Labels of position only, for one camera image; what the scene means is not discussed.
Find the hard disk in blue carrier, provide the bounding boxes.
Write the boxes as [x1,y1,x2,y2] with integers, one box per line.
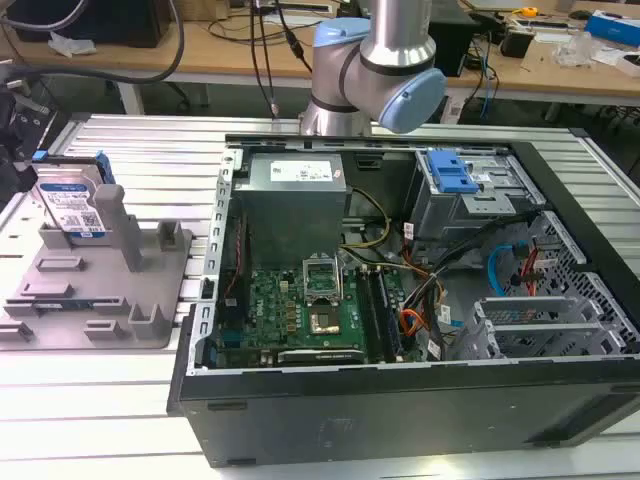
[31,150,117,238]

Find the grey power supply unit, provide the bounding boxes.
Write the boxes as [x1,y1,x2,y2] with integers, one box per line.
[233,152,352,269]

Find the metal socket cover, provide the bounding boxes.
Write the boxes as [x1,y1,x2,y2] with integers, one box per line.
[302,254,343,306]

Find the green motherboard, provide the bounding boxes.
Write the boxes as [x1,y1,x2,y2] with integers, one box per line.
[207,264,421,369]

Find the CPU socket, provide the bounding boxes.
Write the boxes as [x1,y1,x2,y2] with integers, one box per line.
[307,305,342,337]

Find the black RAM slot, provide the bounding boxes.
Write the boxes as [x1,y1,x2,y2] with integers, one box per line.
[355,268,385,364]
[372,267,404,362]

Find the black graphics card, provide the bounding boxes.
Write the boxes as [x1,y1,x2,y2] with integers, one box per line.
[275,348,366,366]

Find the blue drive bay latch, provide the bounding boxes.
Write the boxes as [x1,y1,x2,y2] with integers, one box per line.
[426,149,480,195]

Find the silver drive cage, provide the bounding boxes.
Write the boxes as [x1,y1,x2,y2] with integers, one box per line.
[405,148,546,242]

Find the black open PC case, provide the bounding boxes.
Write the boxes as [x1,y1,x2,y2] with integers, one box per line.
[166,132,640,469]

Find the grey parts rack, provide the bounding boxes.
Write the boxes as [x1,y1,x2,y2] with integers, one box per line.
[0,183,195,351]

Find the wooden desk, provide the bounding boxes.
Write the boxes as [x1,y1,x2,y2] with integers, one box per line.
[0,0,640,96]

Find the RAM stick in rack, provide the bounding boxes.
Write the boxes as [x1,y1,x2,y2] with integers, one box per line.
[30,298,121,308]

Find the black equipment at edge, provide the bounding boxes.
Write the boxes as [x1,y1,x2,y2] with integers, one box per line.
[0,74,53,211]

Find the blue cardboard box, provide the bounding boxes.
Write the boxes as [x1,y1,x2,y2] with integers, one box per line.
[583,10,640,48]

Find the yellow black power wires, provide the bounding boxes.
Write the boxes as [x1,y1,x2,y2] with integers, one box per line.
[340,185,392,250]

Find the orange wire bundle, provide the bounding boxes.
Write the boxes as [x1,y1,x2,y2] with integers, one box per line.
[399,308,426,347]

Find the blue SATA wire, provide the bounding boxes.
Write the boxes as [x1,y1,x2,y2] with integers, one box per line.
[487,242,529,300]

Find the thin black hanging cable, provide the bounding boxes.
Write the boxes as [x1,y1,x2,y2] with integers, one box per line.
[248,0,279,119]

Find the red SATA wire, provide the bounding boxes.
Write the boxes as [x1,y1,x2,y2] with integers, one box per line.
[519,237,541,301]

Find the silver disk bay bracket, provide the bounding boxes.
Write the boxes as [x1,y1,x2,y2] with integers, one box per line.
[471,294,624,359]

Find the thick grey cable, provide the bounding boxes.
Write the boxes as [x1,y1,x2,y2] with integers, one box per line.
[0,0,186,85]

